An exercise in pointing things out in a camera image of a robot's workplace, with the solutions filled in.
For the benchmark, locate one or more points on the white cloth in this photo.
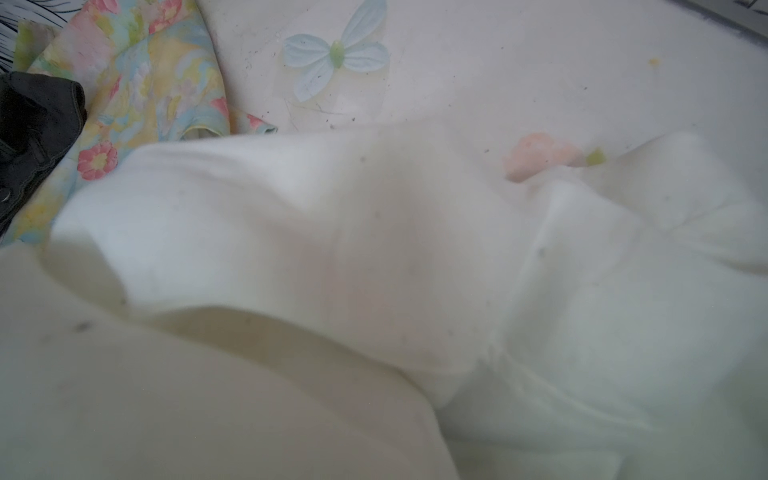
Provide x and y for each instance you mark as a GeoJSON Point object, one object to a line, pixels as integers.
{"type": "Point", "coordinates": [376, 303]}

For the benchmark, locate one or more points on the pastel floral cloth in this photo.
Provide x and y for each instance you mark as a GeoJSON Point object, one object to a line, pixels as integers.
{"type": "Point", "coordinates": [149, 74]}

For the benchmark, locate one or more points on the black cloth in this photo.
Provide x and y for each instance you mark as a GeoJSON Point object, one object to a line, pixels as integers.
{"type": "Point", "coordinates": [41, 119]}

